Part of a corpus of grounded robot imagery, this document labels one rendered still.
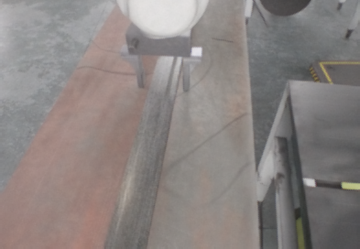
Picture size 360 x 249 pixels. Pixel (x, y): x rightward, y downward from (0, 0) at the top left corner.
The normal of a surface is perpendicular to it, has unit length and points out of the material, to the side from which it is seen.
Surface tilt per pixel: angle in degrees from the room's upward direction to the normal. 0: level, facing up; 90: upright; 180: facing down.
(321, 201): 0
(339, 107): 0
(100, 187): 0
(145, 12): 96
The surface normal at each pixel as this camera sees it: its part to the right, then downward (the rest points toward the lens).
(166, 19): 0.00, 0.79
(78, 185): -0.03, -0.68
